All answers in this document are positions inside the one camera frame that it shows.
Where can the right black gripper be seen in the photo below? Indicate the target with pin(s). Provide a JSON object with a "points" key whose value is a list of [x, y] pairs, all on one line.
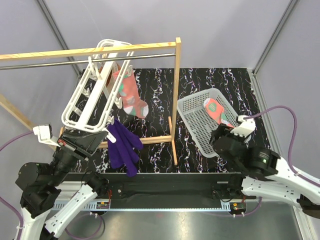
{"points": [[223, 129]]}

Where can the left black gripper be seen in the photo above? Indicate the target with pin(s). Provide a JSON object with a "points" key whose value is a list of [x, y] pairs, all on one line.
{"points": [[83, 144]]}

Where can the white plastic clip hanger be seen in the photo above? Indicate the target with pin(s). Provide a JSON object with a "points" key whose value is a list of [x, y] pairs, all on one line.
{"points": [[93, 84]]}

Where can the purple sock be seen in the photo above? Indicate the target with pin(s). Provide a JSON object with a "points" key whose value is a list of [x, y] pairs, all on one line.
{"points": [[121, 152]]}

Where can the pink patterned sock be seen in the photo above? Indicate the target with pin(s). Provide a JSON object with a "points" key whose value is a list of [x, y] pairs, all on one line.
{"points": [[219, 114], [131, 101]]}

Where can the orange sock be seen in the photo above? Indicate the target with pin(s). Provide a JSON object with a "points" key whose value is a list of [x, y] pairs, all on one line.
{"points": [[110, 80]]}

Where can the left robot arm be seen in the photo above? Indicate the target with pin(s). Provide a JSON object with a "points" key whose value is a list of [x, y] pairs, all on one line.
{"points": [[39, 183]]}

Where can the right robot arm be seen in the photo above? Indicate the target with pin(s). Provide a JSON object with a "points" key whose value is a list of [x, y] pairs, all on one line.
{"points": [[261, 172]]}

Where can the white plastic basket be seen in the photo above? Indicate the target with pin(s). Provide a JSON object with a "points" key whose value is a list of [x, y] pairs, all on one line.
{"points": [[198, 123]]}

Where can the black marbled mat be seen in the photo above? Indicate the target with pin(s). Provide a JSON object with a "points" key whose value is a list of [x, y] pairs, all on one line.
{"points": [[155, 86]]}

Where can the metal rack rod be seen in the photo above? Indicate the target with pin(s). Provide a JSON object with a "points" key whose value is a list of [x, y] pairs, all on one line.
{"points": [[75, 62]]}

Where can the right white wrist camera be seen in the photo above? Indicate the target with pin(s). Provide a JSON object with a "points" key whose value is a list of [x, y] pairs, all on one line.
{"points": [[245, 128]]}

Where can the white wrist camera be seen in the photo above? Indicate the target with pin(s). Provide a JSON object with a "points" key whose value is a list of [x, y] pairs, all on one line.
{"points": [[245, 128], [45, 135]]}

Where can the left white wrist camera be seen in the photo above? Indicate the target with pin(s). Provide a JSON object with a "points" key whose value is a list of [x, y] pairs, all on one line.
{"points": [[45, 135]]}

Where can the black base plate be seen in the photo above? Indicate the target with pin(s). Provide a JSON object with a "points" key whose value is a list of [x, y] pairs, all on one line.
{"points": [[171, 191]]}

